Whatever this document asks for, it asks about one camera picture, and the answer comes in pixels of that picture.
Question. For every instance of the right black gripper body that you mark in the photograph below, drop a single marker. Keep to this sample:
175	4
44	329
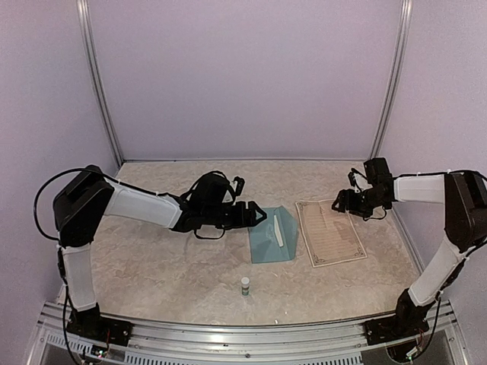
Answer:
363	205

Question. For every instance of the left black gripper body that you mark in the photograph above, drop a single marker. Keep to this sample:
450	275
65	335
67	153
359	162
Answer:
237	220

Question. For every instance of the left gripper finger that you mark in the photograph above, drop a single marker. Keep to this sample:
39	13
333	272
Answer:
253	208
255	218

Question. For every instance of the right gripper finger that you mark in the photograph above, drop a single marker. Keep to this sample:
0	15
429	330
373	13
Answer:
341	207
343	195

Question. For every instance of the teal paper envelope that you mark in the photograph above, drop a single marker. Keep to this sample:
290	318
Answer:
263	245

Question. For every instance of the beige lined letter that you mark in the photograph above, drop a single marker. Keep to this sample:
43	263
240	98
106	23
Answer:
278	231
329	236

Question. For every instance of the small green white glue stick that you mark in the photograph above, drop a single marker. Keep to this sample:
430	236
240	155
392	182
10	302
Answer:
245	286

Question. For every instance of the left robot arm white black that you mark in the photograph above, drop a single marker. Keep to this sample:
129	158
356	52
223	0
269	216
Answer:
82	205

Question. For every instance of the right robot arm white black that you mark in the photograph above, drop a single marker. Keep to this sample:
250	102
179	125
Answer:
460	196

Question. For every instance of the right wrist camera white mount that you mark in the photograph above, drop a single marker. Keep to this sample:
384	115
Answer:
358	180

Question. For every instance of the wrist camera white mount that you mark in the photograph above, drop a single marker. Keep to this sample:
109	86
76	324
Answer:
358	180
234	189

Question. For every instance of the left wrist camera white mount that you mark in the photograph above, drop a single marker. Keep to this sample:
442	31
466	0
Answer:
234	189

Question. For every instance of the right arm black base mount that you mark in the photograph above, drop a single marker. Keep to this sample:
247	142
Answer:
408	320

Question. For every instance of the front aluminium rail base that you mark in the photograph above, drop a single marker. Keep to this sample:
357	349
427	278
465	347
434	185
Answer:
161	342

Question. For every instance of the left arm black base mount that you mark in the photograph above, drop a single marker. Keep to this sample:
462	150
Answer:
92	325

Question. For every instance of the right aluminium frame post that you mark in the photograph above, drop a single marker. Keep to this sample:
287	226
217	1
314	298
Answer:
394	77

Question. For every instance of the aluminium frame post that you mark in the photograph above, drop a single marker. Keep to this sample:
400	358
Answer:
87	36
394	77

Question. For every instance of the left aluminium frame post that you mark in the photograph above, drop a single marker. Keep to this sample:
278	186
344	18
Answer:
87	36

